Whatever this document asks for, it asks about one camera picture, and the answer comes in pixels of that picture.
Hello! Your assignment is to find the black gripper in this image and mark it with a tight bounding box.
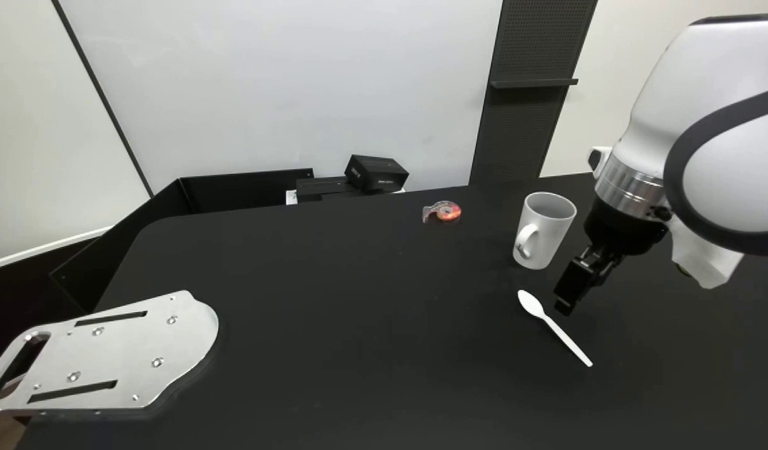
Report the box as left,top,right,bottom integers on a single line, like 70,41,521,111
550,196,672,317

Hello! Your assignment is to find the white plastic spoon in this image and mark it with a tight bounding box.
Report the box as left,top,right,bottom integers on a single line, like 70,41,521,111
516,288,596,370

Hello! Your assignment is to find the white ceramic mug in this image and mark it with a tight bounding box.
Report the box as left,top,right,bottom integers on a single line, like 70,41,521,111
511,191,581,273

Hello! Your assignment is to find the red tape dispenser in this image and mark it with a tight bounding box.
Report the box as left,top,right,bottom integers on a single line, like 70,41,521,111
419,198,466,228

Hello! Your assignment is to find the dark perforated panel with ledge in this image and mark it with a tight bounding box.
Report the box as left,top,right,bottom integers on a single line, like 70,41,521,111
467,0,600,191

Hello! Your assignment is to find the small black box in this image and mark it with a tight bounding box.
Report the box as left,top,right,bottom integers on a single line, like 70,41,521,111
343,153,412,196

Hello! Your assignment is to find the silver metal mounting plate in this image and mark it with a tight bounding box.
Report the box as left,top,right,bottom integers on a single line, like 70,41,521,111
0,288,223,418

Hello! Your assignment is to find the black wall divider strip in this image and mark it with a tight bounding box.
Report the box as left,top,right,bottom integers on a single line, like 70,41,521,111
50,0,157,201

